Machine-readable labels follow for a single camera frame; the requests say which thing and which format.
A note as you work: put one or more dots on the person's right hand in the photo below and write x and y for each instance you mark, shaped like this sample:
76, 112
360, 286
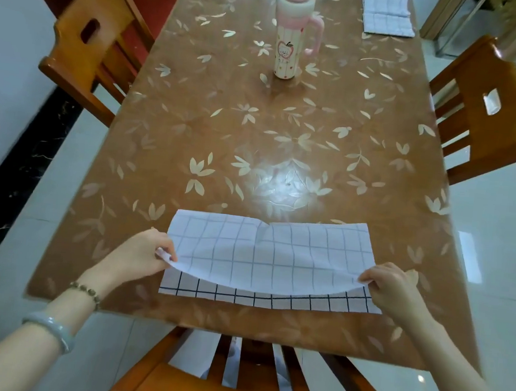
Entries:
396, 290

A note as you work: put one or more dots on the person's left hand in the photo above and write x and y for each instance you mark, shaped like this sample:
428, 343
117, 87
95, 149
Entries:
131, 258

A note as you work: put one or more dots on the white black-grid napkin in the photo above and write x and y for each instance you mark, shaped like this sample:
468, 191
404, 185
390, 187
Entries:
271, 253
387, 5
390, 25

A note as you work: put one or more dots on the person's right forearm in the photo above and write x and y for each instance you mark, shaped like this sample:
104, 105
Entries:
462, 382

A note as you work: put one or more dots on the person's left forearm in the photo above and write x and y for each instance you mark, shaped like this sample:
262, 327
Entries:
14, 352

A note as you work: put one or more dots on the person's grey trousers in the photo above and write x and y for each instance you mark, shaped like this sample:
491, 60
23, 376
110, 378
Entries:
231, 366

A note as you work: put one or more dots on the pale jade bangle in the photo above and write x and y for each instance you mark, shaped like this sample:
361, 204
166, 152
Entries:
55, 326

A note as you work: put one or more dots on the brown floral wooden table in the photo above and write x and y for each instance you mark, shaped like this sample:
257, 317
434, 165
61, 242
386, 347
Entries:
246, 124

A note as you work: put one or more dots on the red floor mat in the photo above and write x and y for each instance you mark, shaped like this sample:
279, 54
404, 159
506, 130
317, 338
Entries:
157, 9

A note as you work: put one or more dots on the cream bottle with pink lid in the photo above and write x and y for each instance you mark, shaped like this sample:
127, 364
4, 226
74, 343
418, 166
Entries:
289, 47

